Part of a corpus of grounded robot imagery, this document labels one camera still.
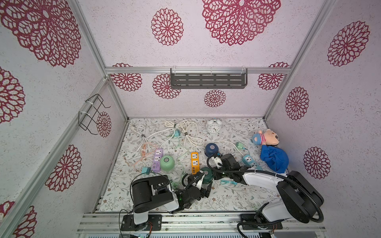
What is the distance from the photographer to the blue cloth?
0.92m

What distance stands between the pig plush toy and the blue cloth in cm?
4

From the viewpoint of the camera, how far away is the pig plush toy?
39.1 inches
